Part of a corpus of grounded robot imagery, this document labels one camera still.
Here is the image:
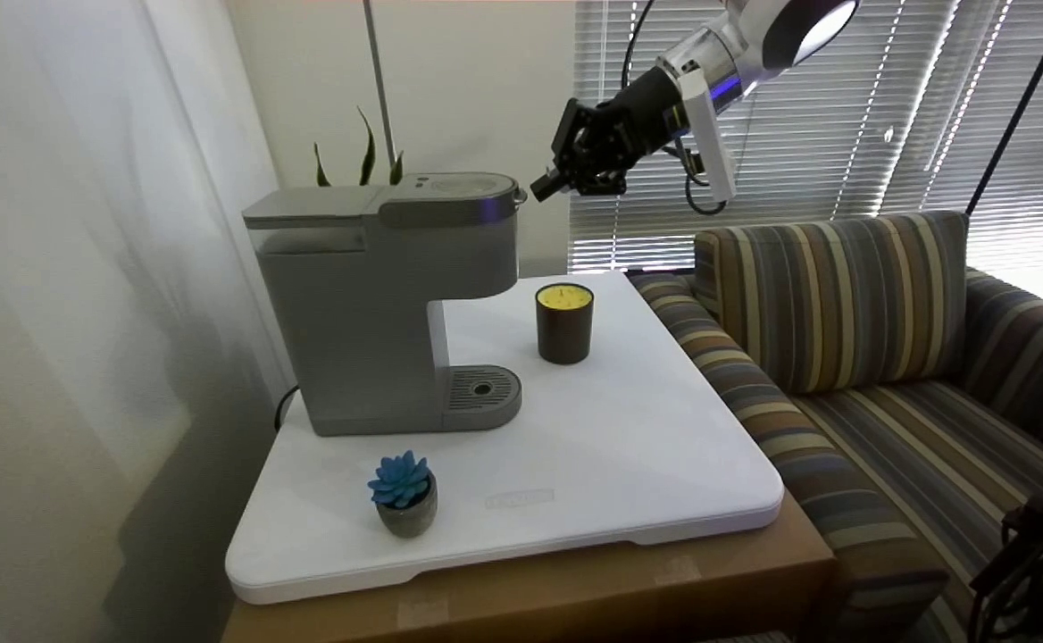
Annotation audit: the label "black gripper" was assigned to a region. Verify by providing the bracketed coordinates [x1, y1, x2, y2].
[529, 68, 686, 204]

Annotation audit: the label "grey coffee maker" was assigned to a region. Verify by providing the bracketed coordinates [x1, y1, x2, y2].
[244, 171, 526, 437]

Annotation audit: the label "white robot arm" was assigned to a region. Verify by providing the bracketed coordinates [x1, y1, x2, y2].
[534, 0, 859, 199]

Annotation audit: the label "dark candle jar yellow wax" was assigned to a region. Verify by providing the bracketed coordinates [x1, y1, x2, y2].
[536, 283, 592, 364]

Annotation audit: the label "white table board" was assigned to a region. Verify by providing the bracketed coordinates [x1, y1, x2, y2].
[225, 270, 785, 604]

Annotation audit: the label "small blue succulent grey pot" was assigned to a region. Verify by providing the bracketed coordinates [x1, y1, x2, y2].
[368, 449, 439, 539]

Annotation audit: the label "striped sofa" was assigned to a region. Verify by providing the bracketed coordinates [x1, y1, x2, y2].
[631, 211, 1043, 643]

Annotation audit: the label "window blinds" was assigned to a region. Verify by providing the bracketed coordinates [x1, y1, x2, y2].
[573, 0, 1043, 295]

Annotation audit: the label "brown cardboard box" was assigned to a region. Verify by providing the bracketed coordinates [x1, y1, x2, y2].
[223, 495, 836, 643]

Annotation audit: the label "black stand pole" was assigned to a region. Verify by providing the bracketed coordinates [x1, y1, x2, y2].
[966, 55, 1043, 218]

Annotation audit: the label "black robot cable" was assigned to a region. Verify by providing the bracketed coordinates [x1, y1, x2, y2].
[617, 0, 730, 220]

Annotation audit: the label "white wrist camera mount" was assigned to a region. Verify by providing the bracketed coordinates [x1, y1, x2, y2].
[678, 62, 737, 199]

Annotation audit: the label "black power cord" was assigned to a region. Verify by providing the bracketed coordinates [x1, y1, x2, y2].
[270, 383, 304, 437]

